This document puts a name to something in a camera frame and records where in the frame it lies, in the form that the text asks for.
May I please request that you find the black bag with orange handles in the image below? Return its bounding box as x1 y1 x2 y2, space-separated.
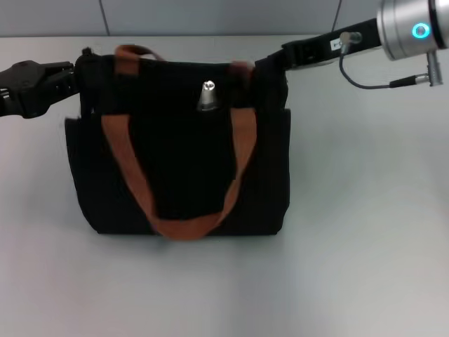
64 44 293 244

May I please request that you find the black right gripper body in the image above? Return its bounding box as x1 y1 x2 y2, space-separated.
281 16 384 73

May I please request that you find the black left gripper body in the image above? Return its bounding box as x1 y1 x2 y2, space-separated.
0 60 47 121

